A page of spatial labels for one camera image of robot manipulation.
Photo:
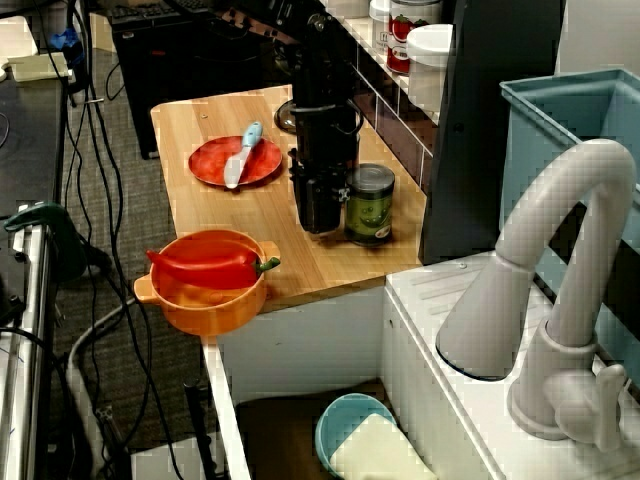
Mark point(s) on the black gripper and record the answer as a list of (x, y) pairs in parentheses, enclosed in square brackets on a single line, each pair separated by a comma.
[(322, 140)]

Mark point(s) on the green peas can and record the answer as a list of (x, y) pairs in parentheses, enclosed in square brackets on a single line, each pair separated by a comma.
[(370, 210)]

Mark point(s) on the red toy pepper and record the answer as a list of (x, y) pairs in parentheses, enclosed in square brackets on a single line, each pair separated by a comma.
[(210, 267)]

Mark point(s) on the white plastic detergent bottle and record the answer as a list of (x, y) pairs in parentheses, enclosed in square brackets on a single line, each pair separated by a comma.
[(380, 450)]

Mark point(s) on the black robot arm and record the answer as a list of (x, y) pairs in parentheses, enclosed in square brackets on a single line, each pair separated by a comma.
[(320, 60)]

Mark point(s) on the brown glass pot lid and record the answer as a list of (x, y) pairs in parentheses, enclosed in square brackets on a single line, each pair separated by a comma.
[(282, 119)]

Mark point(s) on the red plate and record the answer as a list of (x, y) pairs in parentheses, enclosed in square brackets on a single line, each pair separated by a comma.
[(210, 162)]

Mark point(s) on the white toy sink unit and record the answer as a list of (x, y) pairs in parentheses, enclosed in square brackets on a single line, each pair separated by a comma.
[(310, 340)]

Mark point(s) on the orange plastic pot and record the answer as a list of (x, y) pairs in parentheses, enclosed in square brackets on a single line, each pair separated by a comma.
[(210, 310)]

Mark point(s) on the black equipment box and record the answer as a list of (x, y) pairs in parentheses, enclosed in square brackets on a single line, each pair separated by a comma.
[(175, 90)]

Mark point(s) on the plain white lidded jar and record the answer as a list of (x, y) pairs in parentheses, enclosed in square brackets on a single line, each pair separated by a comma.
[(427, 60)]

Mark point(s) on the tomato print can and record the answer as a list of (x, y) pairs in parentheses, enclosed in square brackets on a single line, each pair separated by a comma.
[(405, 40)]

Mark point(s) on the white jar with print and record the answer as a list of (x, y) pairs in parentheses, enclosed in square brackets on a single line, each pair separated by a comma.
[(379, 25)]

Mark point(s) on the dark grey side panel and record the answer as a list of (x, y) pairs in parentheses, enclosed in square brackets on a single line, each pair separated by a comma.
[(490, 125)]

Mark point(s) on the light blue bowl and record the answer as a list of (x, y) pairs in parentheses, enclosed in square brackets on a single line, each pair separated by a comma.
[(335, 420)]

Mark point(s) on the teal plastic bin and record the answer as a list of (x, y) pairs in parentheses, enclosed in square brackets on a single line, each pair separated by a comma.
[(540, 150)]

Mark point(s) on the grey toy faucet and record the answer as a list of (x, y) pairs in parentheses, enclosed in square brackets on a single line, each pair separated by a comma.
[(525, 300)]

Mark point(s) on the green clamp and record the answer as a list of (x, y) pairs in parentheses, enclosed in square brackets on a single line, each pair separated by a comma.
[(50, 235)]

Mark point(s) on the black desk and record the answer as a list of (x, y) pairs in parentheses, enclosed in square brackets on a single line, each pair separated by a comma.
[(30, 150)]

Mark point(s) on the pale paper pad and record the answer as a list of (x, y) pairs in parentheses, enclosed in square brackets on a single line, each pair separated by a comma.
[(40, 67)]

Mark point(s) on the aluminium frame rail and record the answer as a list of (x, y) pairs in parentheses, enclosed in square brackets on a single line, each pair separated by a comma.
[(25, 350)]

